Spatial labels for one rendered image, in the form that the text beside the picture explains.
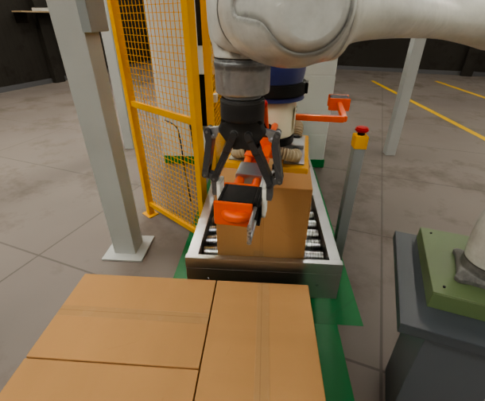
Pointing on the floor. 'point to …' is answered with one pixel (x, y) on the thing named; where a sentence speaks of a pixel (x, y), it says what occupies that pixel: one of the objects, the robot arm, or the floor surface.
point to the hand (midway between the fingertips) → (242, 200)
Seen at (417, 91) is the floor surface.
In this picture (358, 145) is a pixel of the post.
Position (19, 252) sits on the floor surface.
